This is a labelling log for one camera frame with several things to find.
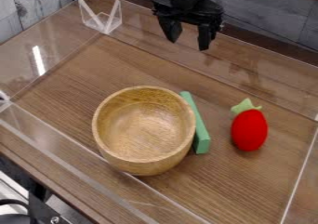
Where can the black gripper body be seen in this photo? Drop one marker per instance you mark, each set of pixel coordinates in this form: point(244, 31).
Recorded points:
point(206, 12)

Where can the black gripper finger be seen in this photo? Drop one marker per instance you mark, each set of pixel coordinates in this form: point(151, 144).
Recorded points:
point(207, 34)
point(171, 27)

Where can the red felt strawberry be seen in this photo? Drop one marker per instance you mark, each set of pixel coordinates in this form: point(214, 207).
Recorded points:
point(248, 127)

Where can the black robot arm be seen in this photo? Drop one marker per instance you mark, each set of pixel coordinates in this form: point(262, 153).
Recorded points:
point(196, 12)

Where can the wooden bowl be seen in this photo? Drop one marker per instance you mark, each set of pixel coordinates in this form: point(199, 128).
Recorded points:
point(143, 127)

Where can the green rectangular block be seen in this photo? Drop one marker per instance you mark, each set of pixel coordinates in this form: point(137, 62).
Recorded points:
point(202, 139)

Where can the clear acrylic enclosure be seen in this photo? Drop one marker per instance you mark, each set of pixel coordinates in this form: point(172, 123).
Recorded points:
point(256, 97)

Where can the black metal bracket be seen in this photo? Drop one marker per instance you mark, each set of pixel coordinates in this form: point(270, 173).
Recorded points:
point(41, 214)

